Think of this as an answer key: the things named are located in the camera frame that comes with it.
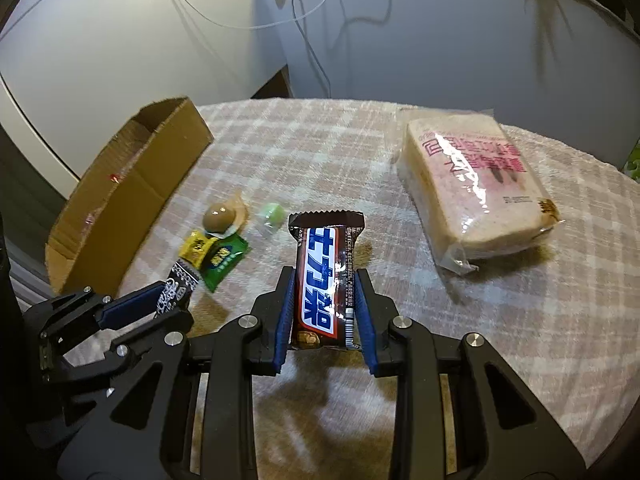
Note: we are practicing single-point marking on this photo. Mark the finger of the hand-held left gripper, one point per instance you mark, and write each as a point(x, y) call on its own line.
point(130, 305)
point(140, 335)

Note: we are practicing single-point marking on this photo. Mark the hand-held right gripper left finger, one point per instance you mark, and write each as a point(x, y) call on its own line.
point(286, 310)

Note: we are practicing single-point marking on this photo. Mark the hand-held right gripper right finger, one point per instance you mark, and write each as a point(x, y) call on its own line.
point(364, 320)

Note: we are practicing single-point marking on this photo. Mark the blue label chocolate bar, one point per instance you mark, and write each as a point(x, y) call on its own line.
point(320, 280)

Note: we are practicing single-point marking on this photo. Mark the black white patterned snack stick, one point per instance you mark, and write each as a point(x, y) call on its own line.
point(175, 287)

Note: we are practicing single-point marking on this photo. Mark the cardboard box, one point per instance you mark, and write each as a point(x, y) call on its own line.
point(150, 160)

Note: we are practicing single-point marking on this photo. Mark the green snack packet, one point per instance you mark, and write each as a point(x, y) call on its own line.
point(225, 257)

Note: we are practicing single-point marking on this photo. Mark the yellow wrapped candy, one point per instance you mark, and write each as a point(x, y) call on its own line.
point(196, 247)

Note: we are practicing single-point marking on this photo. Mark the green jelly cup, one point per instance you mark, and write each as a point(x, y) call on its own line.
point(270, 215)

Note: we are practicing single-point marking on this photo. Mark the brown jelly cup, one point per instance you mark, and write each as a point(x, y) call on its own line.
point(220, 216)

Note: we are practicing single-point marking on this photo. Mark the bagged sliced bread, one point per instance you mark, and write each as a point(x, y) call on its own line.
point(475, 180)

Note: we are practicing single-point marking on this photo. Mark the white cabinet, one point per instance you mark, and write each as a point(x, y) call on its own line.
point(125, 60)

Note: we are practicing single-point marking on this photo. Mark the green gift bag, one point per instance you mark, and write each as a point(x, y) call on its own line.
point(634, 160)

